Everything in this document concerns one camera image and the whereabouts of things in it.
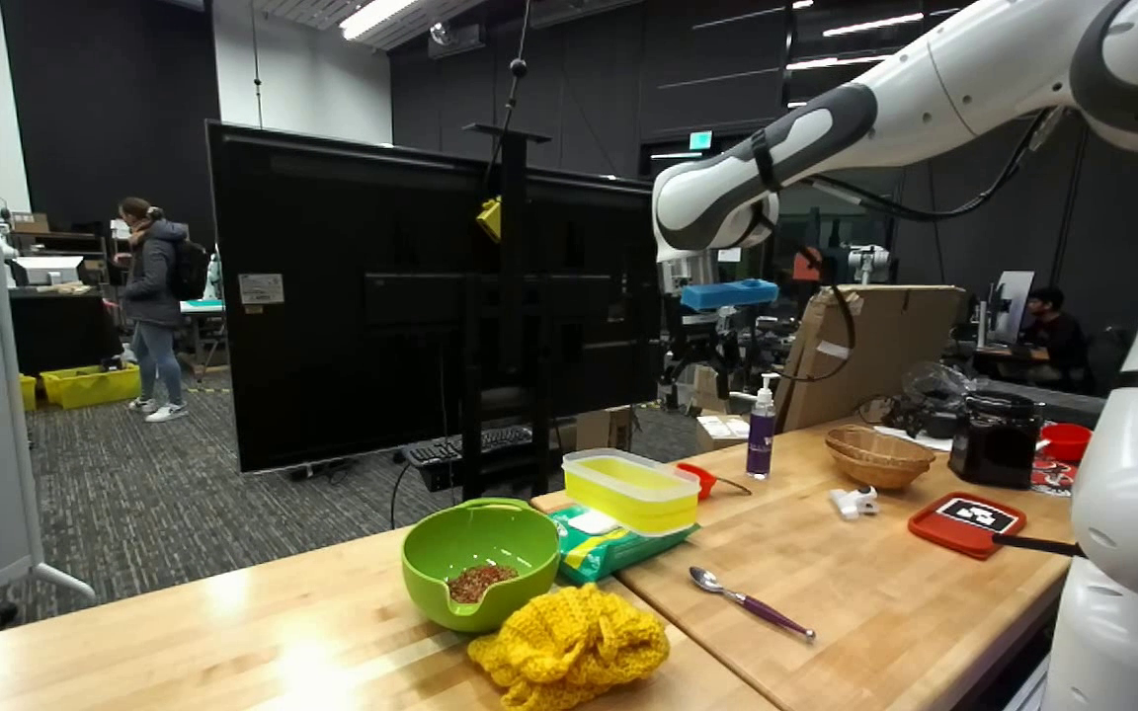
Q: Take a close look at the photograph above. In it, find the brown food in bowl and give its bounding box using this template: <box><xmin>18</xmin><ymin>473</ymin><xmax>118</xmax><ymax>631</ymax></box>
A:
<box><xmin>447</xmin><ymin>555</ymin><xmax>516</xmax><ymax>606</ymax></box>

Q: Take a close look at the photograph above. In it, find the yellow sticky note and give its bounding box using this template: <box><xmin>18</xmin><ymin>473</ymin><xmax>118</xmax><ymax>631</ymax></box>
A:
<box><xmin>474</xmin><ymin>188</ymin><xmax>509</xmax><ymax>244</ymax></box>

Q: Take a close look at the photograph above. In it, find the metal spoon purple handle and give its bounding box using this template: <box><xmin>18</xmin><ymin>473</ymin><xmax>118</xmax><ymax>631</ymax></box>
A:
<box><xmin>682</xmin><ymin>559</ymin><xmax>821</xmax><ymax>649</ymax></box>

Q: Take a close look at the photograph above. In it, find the standing person with backpack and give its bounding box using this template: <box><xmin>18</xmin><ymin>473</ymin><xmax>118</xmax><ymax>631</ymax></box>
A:
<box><xmin>102</xmin><ymin>194</ymin><xmax>214</xmax><ymax>427</ymax></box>

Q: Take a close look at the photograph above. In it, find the green wipes packet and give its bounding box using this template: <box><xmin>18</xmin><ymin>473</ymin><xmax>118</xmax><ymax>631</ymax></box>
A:
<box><xmin>546</xmin><ymin>501</ymin><xmax>699</xmax><ymax>587</ymax></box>

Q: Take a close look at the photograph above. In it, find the translucent yellow plastic bowl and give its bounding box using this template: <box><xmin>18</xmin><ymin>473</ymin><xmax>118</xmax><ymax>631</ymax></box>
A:
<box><xmin>558</xmin><ymin>444</ymin><xmax>703</xmax><ymax>535</ymax></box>

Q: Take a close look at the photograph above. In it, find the yellow floor bin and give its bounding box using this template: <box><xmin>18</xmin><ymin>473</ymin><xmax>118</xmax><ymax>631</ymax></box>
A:
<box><xmin>17</xmin><ymin>359</ymin><xmax>148</xmax><ymax>414</ymax></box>

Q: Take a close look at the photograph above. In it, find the small cardboard box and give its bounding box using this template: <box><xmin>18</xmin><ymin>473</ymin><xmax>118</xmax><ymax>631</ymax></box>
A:
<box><xmin>574</xmin><ymin>402</ymin><xmax>638</xmax><ymax>458</ymax></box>

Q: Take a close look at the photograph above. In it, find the small white crumpled object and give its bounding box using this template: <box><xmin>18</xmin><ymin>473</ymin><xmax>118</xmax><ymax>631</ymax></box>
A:
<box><xmin>829</xmin><ymin>480</ymin><xmax>883</xmax><ymax>522</ymax></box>

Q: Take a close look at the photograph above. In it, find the purple sanitizer pump bottle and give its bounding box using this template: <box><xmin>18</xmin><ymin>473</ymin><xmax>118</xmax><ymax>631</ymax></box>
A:
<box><xmin>744</xmin><ymin>372</ymin><xmax>782</xmax><ymax>480</ymax></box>

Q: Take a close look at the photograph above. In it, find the green bowl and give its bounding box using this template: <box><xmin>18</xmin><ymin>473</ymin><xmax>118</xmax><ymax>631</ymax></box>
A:
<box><xmin>397</xmin><ymin>493</ymin><xmax>564</xmax><ymax>634</ymax></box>

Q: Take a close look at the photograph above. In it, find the yellow knitted cloth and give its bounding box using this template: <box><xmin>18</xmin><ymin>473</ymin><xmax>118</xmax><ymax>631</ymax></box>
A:
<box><xmin>463</xmin><ymin>579</ymin><xmax>672</xmax><ymax>711</ymax></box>

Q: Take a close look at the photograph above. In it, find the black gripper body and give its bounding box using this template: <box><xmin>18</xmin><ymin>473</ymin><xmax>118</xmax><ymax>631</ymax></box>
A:
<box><xmin>703</xmin><ymin>306</ymin><xmax>784</xmax><ymax>363</ymax></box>

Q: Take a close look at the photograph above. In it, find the red measuring cup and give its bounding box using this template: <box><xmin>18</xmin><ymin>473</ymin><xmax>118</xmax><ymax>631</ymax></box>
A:
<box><xmin>672</xmin><ymin>458</ymin><xmax>754</xmax><ymax>505</ymax></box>

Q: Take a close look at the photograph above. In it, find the large black monitor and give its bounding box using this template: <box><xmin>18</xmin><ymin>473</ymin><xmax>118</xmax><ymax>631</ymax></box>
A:
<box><xmin>205</xmin><ymin>118</ymin><xmax>672</xmax><ymax>477</ymax></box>

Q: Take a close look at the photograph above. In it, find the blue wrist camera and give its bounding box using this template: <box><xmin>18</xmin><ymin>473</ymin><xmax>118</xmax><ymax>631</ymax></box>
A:
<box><xmin>672</xmin><ymin>276</ymin><xmax>784</xmax><ymax>314</ymax></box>

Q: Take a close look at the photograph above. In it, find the red tray black label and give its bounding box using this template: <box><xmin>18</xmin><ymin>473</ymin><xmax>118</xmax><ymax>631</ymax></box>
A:
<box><xmin>906</xmin><ymin>491</ymin><xmax>1031</xmax><ymax>566</ymax></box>

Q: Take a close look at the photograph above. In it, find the seated person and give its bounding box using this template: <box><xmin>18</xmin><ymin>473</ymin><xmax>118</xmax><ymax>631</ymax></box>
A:
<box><xmin>1020</xmin><ymin>283</ymin><xmax>1110</xmax><ymax>385</ymax></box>

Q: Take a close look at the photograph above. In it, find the large cardboard box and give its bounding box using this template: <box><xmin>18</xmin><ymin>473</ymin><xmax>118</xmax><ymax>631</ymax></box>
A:
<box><xmin>775</xmin><ymin>279</ymin><xmax>970</xmax><ymax>433</ymax></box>

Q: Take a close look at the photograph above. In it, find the black monitor stand pole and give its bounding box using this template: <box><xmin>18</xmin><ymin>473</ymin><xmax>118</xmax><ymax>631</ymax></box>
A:
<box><xmin>459</xmin><ymin>118</ymin><xmax>553</xmax><ymax>501</ymax></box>

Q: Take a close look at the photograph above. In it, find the wicker basket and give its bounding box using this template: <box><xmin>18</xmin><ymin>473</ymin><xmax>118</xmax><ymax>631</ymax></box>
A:
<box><xmin>821</xmin><ymin>422</ymin><xmax>940</xmax><ymax>496</ymax></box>

